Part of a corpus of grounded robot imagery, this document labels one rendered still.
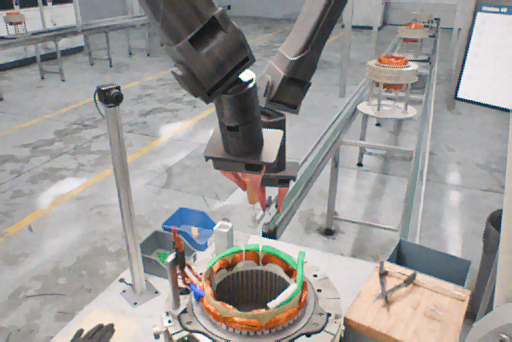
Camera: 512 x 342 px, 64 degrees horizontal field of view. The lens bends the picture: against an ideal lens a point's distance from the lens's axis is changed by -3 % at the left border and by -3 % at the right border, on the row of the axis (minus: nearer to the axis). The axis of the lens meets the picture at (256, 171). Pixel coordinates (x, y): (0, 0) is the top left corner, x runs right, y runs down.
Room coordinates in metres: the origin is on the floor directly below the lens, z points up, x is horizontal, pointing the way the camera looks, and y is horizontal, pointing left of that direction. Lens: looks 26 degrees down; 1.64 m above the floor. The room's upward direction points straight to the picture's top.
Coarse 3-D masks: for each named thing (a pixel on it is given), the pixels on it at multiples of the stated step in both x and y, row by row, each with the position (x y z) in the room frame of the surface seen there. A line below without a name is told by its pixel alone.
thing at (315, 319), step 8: (312, 288) 0.61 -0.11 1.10; (192, 296) 0.59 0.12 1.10; (192, 312) 0.55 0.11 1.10; (320, 312) 0.55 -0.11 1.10; (184, 320) 0.53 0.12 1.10; (192, 320) 0.53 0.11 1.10; (312, 320) 0.53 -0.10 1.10; (320, 320) 0.53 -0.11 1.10; (184, 328) 0.52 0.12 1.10; (192, 328) 0.51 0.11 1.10; (200, 328) 0.51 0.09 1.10; (304, 328) 0.51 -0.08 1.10; (312, 328) 0.51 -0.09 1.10; (320, 328) 0.52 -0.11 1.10; (208, 336) 0.50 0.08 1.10; (296, 336) 0.50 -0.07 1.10
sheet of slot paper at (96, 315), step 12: (96, 312) 0.88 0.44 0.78; (108, 312) 0.88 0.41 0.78; (84, 324) 0.83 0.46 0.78; (96, 324) 0.83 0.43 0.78; (120, 324) 0.83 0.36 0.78; (132, 324) 0.83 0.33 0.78; (60, 336) 0.79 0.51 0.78; (72, 336) 0.79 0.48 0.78; (120, 336) 0.79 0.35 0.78; (132, 336) 0.79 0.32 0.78
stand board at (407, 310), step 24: (384, 264) 0.73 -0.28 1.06; (408, 288) 0.65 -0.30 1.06; (456, 288) 0.65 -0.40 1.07; (360, 312) 0.59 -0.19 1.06; (384, 312) 0.59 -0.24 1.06; (408, 312) 0.59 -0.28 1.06; (456, 312) 0.58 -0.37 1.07; (384, 336) 0.53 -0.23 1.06; (408, 336) 0.53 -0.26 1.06; (432, 336) 0.53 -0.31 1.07; (456, 336) 0.53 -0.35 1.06
